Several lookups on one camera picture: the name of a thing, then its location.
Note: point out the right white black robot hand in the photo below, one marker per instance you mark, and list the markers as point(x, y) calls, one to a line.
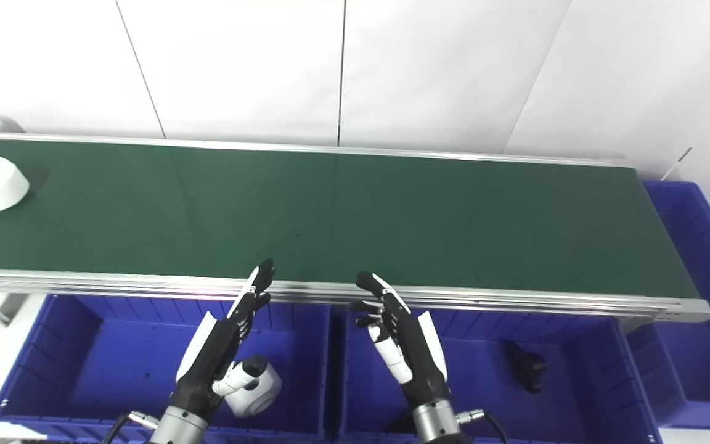
point(410, 351)

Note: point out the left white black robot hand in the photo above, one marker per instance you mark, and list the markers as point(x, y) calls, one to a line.
point(216, 351)

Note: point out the blue plastic bin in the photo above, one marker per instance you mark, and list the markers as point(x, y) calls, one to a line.
point(484, 394)
point(694, 246)
point(114, 364)

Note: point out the black plastic part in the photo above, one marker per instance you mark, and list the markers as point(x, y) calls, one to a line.
point(527, 367)

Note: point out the green conveyor belt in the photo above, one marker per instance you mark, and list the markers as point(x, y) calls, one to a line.
point(330, 216)

